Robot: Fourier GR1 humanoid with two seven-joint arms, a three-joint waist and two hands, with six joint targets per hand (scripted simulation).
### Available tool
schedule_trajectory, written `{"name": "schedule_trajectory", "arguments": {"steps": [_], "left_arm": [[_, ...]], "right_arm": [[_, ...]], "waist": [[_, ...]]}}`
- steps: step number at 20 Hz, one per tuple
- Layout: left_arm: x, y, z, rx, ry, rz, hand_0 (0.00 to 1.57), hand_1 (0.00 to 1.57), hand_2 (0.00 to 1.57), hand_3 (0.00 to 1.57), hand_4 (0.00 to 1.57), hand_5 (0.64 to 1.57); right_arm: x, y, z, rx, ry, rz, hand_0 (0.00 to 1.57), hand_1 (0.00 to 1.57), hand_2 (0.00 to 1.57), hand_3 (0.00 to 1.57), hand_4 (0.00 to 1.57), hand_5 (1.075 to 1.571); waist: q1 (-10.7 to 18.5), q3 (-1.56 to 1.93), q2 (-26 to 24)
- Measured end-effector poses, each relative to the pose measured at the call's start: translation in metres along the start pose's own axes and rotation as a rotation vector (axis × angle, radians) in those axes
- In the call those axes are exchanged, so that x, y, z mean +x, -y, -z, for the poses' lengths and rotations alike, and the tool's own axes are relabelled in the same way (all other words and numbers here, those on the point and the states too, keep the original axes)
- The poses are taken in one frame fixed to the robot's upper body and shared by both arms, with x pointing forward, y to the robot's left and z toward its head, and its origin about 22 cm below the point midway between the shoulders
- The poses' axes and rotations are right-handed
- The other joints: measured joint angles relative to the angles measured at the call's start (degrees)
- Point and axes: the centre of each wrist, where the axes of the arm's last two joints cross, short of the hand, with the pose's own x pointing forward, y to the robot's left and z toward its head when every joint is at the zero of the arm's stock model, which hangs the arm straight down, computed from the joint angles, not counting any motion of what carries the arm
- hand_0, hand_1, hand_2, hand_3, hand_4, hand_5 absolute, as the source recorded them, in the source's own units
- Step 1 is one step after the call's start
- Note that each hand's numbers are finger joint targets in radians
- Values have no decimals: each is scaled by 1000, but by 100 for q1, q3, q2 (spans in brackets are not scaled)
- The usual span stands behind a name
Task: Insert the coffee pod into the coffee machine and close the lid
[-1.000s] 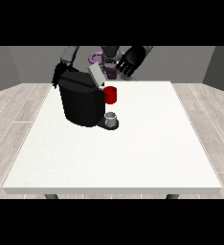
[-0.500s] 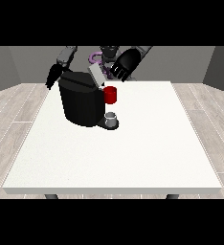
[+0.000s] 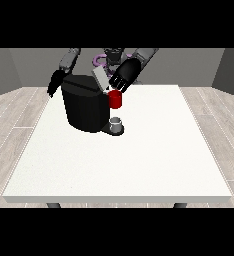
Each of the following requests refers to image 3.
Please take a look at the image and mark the grey robot trunk purple rings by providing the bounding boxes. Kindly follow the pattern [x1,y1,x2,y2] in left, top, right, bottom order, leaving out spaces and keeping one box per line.
[92,48,144,86]

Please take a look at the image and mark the red pod holder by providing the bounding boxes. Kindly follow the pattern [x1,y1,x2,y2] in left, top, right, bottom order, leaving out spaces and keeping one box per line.
[108,89,123,110]

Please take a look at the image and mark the small grey cup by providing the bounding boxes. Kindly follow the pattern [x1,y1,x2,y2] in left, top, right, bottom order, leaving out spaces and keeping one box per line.
[109,116,123,133]

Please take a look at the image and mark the pale grey machine lid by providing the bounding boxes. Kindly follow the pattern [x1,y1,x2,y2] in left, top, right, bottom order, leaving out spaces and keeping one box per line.
[91,65,110,91]

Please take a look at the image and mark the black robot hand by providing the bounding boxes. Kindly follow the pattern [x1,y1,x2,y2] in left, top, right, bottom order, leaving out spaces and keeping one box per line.
[108,58,143,93]
[46,68,68,99]

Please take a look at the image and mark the black coffee machine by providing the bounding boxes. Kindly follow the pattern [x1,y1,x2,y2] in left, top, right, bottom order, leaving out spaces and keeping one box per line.
[60,74,125,137]

